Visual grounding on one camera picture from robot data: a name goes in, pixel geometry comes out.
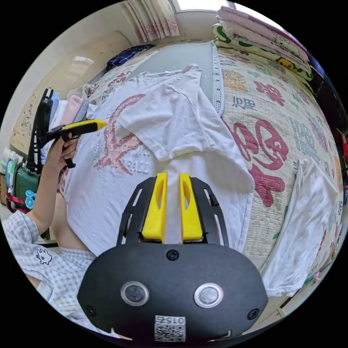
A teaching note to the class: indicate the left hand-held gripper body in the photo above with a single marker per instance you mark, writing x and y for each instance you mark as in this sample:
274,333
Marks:
55,131

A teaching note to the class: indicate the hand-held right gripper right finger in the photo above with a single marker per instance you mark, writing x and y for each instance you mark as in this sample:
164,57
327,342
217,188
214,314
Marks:
191,220

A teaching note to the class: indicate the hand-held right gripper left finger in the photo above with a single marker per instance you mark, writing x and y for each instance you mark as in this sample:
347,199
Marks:
156,214

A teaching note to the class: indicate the white t-shirt with pink print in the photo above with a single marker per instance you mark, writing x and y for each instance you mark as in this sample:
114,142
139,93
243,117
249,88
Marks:
174,117

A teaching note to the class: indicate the person's left forearm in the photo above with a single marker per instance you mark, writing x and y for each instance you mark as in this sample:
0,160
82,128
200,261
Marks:
44,198

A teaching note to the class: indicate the person's left hand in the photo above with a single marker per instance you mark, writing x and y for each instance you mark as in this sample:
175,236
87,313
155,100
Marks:
58,156

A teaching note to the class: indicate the pile of clothes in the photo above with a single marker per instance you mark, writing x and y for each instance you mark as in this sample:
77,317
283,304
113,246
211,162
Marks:
74,107

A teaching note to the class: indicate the beige wooden headboard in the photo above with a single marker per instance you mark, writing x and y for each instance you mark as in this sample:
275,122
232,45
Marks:
68,70

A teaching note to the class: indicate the dark blue checked cloth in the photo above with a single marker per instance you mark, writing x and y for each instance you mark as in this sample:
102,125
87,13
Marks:
127,55

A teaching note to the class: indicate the plain white garment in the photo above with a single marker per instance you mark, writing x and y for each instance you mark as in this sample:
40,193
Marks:
301,223

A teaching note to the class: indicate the grey mat with ruler edge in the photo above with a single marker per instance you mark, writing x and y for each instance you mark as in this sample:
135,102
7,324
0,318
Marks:
174,58

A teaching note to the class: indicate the bed with printed quilt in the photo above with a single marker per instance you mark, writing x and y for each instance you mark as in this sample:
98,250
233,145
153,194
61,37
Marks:
274,141

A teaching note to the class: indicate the person's body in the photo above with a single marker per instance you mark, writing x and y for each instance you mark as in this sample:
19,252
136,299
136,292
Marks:
49,266

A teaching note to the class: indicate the pink patterned curtain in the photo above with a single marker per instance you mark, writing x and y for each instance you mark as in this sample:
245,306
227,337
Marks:
156,21

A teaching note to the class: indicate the green printed folded quilt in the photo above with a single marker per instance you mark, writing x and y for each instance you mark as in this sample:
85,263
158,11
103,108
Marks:
272,55

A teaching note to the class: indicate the pink folded blanket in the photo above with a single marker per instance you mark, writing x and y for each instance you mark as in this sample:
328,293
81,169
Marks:
252,25

